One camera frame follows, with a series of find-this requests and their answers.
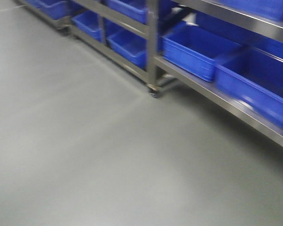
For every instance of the blue plastic bin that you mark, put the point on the blue plastic bin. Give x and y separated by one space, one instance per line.
130 46
197 50
88 23
255 78

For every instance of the stainless steel shelf rack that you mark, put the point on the stainless steel shelf rack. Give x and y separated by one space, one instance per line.
252 23

